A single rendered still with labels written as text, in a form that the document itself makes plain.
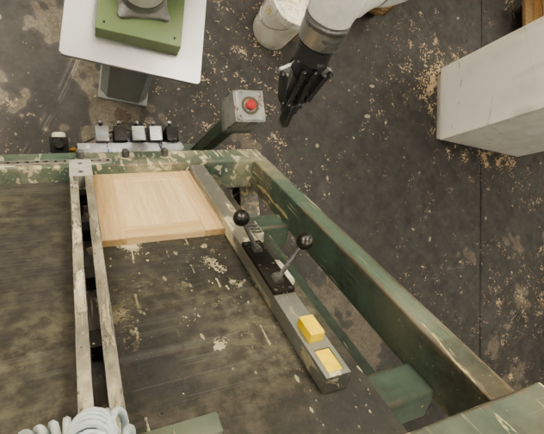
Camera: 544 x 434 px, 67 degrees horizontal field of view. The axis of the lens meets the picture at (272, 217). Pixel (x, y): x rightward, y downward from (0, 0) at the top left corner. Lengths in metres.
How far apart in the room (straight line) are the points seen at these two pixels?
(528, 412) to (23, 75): 2.37
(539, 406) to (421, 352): 0.23
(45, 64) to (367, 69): 2.03
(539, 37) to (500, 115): 0.47
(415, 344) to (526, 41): 2.47
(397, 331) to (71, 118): 1.95
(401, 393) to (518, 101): 2.39
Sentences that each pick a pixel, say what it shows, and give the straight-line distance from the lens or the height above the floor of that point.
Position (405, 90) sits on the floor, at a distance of 3.33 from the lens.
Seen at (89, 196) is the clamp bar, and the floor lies 1.15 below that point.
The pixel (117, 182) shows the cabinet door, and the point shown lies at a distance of 1.38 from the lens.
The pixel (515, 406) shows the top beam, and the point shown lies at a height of 1.88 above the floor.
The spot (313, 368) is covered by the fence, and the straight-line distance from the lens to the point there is 0.77.
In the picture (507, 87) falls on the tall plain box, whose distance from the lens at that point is 3.09.
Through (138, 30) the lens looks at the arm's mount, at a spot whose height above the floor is 0.82.
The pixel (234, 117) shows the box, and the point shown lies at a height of 0.92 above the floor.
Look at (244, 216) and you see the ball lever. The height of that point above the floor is 1.46.
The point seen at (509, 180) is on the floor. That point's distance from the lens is 3.98.
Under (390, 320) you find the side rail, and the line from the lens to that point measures 0.96.
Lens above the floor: 2.31
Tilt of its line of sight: 66 degrees down
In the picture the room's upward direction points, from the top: 80 degrees clockwise
